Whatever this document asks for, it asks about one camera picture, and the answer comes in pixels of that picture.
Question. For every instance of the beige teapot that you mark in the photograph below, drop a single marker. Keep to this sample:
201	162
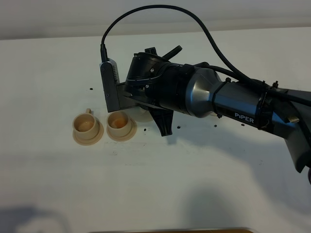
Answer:
139	114

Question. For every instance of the beige left cup saucer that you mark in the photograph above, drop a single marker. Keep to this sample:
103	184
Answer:
89	142

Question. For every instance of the beige left teacup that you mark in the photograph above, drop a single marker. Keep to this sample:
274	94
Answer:
85	125

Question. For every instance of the beige cup saucer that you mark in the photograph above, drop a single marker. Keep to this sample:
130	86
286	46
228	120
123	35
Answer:
89	142
126	136

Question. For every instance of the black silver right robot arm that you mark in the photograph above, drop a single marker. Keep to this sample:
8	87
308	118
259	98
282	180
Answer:
282	112

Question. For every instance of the beige right cup saucer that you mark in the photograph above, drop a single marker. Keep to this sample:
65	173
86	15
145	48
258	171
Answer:
126	136

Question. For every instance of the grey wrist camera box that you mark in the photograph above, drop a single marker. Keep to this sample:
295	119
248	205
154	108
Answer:
118	95

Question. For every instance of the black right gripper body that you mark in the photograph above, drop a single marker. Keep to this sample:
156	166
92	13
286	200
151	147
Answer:
157	82

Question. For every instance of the beige right teacup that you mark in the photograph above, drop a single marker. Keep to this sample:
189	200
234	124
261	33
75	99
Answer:
119	124

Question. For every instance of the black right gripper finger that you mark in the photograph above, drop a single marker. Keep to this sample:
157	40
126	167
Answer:
163	119
151	50

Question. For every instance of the beige teacup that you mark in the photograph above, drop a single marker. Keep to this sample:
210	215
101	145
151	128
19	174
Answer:
85	125
119	124

